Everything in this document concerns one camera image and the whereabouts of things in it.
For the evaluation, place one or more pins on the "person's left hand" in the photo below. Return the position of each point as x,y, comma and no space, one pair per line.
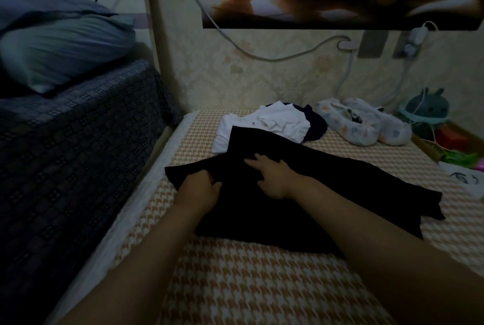
198,192

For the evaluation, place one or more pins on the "person's right hand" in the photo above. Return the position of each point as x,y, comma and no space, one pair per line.
278,179

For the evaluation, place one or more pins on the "black garment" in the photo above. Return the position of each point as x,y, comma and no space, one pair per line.
249,222

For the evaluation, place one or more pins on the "white polo shirt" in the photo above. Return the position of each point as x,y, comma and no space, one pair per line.
276,118

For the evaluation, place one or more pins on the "black tree print t-shirt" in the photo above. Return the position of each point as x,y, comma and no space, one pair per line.
316,124

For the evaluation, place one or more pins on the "white printed slipper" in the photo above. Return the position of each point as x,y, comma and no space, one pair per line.
348,124
389,126

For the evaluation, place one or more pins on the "person's left forearm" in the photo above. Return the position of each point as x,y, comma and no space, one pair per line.
128,275

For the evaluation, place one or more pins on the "person's right forearm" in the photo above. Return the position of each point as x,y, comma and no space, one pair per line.
393,253

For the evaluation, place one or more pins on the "dark patterned bed cover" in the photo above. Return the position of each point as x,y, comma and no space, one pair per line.
72,170

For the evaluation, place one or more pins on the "wooden bedside tray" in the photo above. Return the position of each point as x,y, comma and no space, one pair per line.
423,143

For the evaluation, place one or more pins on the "teal round bunny lamp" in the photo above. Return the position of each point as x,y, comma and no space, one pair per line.
425,107

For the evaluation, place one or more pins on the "green toy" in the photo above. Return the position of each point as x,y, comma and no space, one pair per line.
459,160

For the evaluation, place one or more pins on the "white printed card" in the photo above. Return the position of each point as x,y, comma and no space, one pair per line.
467,181

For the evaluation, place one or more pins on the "grey-green pillow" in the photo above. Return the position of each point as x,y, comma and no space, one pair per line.
64,52

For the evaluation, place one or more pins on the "white charger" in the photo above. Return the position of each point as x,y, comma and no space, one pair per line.
415,39

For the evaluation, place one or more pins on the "pink ball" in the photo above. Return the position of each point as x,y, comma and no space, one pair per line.
480,164

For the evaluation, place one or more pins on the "white wall plug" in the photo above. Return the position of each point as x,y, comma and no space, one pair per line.
347,45

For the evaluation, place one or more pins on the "grey wall socket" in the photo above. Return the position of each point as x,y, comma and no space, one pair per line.
373,43

